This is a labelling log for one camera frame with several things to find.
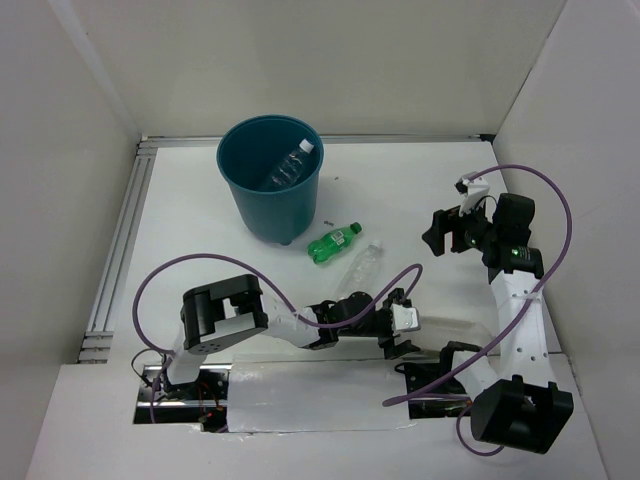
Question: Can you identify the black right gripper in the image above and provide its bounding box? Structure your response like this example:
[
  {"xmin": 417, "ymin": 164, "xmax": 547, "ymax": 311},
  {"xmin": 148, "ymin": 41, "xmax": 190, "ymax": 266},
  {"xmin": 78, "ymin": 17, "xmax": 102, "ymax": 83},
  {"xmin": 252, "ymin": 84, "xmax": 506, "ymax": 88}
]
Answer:
[{"xmin": 422, "ymin": 195, "xmax": 501, "ymax": 256}]

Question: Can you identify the green plastic bottle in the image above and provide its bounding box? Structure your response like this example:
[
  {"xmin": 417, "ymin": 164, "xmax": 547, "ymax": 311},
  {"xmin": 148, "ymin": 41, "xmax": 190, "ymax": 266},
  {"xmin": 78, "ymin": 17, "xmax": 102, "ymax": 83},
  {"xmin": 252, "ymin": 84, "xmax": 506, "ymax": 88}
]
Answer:
[{"xmin": 307, "ymin": 222, "xmax": 362, "ymax": 264}]

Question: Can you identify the large clear bottle front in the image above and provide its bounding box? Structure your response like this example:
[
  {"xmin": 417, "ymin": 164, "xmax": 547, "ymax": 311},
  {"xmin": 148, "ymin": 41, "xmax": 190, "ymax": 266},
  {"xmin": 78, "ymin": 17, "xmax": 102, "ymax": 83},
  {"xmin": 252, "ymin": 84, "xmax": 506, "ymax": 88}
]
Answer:
[{"xmin": 416, "ymin": 316, "xmax": 493, "ymax": 351}]

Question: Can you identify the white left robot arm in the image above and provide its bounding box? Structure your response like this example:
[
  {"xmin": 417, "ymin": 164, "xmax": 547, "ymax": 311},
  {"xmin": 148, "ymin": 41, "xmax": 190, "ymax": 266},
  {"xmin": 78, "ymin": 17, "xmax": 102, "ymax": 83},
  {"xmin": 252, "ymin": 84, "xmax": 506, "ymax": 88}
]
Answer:
[{"xmin": 161, "ymin": 274, "xmax": 420, "ymax": 399}]

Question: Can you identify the teal plastic bin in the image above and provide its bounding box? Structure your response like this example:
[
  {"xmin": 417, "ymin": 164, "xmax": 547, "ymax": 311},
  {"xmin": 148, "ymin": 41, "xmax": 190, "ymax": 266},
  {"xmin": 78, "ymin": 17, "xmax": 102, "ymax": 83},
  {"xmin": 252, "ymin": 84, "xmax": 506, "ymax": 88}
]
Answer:
[{"xmin": 216, "ymin": 115, "xmax": 324, "ymax": 245}]

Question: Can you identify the white front cover panel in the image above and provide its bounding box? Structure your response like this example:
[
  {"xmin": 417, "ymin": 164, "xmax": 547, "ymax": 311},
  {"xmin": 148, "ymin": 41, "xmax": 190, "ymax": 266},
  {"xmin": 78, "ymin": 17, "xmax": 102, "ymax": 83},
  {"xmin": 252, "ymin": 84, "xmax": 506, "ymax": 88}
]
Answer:
[{"xmin": 227, "ymin": 356, "xmax": 414, "ymax": 434}]

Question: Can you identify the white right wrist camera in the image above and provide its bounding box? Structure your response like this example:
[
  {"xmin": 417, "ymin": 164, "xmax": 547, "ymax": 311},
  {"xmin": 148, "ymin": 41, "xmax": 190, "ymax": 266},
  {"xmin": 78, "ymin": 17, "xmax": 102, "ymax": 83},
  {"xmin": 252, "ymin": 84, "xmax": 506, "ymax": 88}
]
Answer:
[{"xmin": 454, "ymin": 172, "xmax": 490, "ymax": 217}]

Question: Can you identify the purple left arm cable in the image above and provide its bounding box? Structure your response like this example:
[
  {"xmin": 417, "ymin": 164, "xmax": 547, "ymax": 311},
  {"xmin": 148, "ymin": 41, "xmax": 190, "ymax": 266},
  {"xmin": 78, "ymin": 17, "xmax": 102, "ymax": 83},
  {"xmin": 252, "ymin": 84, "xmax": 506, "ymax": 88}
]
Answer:
[{"xmin": 132, "ymin": 253, "xmax": 425, "ymax": 425}]

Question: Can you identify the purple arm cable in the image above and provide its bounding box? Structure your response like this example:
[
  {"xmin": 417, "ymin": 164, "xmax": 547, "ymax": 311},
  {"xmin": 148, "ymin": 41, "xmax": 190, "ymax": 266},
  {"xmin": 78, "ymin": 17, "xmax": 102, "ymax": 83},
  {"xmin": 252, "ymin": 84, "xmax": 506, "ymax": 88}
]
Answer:
[
  {"xmin": 132, "ymin": 253, "xmax": 425, "ymax": 425},
  {"xmin": 382, "ymin": 164, "xmax": 574, "ymax": 457}
]

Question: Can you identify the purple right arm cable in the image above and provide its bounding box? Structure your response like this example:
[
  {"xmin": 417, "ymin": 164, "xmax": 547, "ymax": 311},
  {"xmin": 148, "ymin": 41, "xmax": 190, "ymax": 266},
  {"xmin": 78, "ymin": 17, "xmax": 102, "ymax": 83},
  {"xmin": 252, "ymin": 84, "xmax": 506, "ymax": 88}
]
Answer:
[{"xmin": 382, "ymin": 164, "xmax": 574, "ymax": 457}]

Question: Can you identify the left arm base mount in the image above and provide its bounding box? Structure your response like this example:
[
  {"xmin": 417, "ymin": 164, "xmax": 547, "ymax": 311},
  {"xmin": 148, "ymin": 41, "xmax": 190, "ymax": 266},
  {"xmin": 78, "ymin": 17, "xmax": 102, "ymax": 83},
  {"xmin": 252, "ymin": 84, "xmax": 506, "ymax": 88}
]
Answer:
[{"xmin": 133, "ymin": 364, "xmax": 231, "ymax": 433}]

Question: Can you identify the aluminium frame rail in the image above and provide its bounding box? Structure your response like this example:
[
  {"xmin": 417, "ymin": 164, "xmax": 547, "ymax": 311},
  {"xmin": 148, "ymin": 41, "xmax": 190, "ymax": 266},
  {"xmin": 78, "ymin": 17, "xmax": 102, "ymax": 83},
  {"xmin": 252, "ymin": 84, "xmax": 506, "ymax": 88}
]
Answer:
[{"xmin": 82, "ymin": 133, "xmax": 496, "ymax": 351}]

